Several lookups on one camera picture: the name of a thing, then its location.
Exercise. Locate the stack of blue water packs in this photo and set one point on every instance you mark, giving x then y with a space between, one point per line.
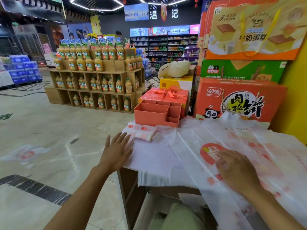
24 69

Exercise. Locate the metal shopping cart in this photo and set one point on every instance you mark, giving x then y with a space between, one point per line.
153 68

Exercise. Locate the person's right hand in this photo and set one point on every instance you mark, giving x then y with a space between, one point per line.
239 172

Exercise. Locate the wide blue advert screen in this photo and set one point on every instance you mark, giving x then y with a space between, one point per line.
178 30

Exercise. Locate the stack of white plastic bags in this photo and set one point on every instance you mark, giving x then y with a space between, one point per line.
153 160

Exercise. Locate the yellow carton box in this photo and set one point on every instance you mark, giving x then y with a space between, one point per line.
176 81

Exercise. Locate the purple gift box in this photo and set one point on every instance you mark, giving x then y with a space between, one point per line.
191 51

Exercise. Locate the person's right forearm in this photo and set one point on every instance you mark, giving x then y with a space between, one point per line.
271 210

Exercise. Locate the green biscuit carton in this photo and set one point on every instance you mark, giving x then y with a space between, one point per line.
239 70

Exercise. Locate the large orange cake gift box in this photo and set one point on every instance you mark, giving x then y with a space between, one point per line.
254 28

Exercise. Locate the large white red-printed plastic bag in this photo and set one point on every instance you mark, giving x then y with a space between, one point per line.
239 138

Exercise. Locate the pink advert screen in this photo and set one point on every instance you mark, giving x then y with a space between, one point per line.
194 29

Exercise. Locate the yellow poster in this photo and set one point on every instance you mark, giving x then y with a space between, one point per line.
95 25

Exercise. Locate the large blue ceiling screen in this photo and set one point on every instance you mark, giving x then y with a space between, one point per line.
136 12

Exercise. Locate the white plastic bag on floor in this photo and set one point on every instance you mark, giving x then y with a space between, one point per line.
25 154

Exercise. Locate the red gift box with ribbon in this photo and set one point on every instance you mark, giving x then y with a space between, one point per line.
168 94

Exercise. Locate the coral plastic desk organizer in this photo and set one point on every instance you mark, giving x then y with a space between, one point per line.
153 114

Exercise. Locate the red lantern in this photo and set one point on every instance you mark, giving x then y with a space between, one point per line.
196 0

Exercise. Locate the hexagonal ceiling light strip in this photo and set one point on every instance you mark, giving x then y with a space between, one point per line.
96 9

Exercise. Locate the red and blue advert screen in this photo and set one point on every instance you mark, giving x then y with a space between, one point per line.
157 31

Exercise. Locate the blue poster with people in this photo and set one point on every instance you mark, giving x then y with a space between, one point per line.
80 31

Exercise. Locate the person's left hand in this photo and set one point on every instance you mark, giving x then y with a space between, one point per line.
115 155

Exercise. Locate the person's left little finger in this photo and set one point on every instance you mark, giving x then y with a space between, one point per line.
107 144

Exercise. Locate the folded white plastic bag bundle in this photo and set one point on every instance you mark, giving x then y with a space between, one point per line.
145 134

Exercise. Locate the person's right fingers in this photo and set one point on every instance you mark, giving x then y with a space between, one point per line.
221 159

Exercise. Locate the orange panda print carton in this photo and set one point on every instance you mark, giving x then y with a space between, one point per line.
239 98

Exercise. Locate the wooden crate display stand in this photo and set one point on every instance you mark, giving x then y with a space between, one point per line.
115 67

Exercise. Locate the display of orange juice bottles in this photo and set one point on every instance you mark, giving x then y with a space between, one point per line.
96 59

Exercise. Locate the pale green cloth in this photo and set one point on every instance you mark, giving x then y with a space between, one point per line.
182 217

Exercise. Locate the black drinks shelving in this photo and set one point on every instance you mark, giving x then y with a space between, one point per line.
165 47

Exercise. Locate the red hanging sign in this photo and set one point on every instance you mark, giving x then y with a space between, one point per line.
163 11

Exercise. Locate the person's left forearm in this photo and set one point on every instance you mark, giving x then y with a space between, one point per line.
81 201

